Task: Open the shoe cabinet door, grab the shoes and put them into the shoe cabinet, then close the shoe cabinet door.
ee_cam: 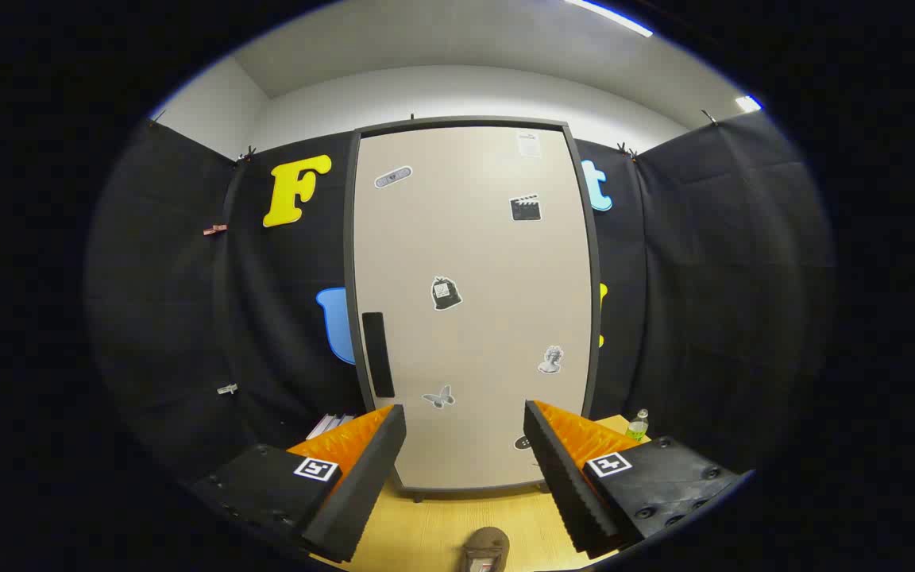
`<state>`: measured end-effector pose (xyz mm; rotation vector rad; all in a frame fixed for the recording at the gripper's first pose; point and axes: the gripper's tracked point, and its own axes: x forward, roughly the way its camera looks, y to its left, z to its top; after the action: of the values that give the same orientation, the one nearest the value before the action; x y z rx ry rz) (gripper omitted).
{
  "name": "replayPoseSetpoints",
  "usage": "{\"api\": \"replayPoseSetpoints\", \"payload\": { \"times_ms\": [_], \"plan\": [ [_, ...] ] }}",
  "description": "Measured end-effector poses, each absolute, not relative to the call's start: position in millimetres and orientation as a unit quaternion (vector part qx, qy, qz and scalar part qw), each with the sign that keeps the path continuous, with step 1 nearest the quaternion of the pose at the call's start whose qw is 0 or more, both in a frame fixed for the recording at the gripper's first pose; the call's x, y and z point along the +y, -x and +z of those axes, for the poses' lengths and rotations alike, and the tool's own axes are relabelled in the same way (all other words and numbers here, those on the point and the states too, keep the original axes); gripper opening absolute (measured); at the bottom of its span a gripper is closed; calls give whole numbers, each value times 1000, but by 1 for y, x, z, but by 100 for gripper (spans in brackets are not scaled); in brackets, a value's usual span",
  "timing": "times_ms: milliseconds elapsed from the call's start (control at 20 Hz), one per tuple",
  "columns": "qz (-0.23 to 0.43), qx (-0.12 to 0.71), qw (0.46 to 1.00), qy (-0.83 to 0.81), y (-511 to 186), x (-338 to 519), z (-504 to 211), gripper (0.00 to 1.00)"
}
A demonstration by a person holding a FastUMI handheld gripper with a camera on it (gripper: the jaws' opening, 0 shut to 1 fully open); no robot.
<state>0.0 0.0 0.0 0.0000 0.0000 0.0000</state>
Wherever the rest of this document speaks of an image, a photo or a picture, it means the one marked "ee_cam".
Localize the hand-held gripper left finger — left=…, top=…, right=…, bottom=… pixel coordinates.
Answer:
left=187, top=404, right=408, bottom=565

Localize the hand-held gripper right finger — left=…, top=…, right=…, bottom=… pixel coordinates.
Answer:
left=523, top=400, right=752, bottom=561

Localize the brown fuzzy slipper shoe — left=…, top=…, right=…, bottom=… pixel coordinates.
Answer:
left=461, top=526, right=512, bottom=572

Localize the black door handle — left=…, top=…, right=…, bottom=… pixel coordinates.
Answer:
left=361, top=311, right=396, bottom=399

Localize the black backdrop cloth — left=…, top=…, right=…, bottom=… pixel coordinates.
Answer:
left=84, top=111, right=836, bottom=485

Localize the long ceiling light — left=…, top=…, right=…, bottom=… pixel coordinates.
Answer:
left=565, top=0, right=655, bottom=38

